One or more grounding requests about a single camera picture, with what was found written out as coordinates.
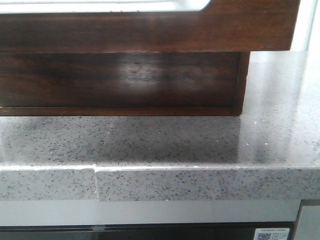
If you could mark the dark wooden drawer cabinet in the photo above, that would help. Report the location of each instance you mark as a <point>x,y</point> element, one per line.
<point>242,82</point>

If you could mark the wooden drawer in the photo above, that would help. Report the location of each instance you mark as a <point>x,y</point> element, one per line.
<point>125,80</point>
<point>222,26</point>

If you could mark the black appliance under counter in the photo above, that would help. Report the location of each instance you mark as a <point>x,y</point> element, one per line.
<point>158,231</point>

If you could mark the white QR code sticker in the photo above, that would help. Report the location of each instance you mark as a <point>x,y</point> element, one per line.
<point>271,234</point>

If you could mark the white cabinet panel right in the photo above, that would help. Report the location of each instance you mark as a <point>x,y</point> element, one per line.
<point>308,227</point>

